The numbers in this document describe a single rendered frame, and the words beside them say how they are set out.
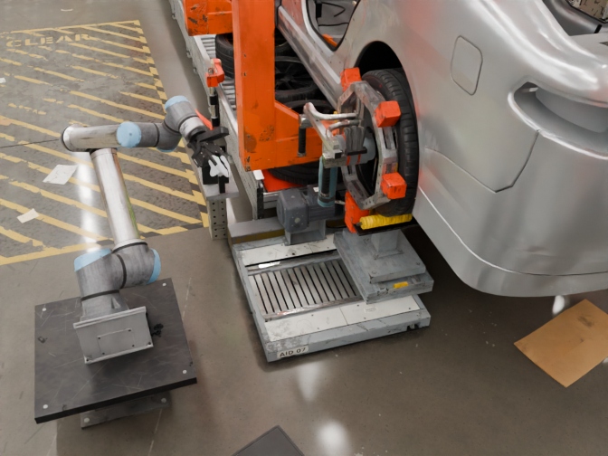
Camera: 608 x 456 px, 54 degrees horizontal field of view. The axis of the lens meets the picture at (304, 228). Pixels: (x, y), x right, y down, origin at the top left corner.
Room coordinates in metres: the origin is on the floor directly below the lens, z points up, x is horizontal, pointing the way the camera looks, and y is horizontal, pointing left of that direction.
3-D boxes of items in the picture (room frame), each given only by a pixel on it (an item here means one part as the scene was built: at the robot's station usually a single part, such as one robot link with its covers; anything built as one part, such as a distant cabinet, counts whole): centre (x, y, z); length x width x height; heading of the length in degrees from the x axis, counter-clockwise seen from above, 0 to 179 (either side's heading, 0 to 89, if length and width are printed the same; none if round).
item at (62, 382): (1.64, 0.79, 0.15); 0.60 x 0.60 x 0.30; 20
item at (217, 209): (2.72, 0.50, 0.21); 0.10 x 0.10 x 0.42; 19
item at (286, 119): (2.80, -0.06, 0.69); 0.52 x 0.17 x 0.35; 109
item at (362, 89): (2.33, -0.25, 0.85); 0.54 x 0.07 x 0.54; 19
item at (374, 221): (2.25, -0.39, 0.51); 0.29 x 0.06 x 0.06; 109
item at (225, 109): (3.90, 0.63, 0.28); 2.47 x 0.09 x 0.22; 19
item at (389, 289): (2.39, -0.42, 0.13); 0.50 x 0.36 x 0.10; 19
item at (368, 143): (2.31, -0.19, 0.85); 0.21 x 0.14 x 0.14; 109
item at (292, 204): (2.60, -0.07, 0.26); 0.42 x 0.18 x 0.35; 109
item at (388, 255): (2.39, -0.42, 0.32); 0.40 x 0.30 x 0.28; 19
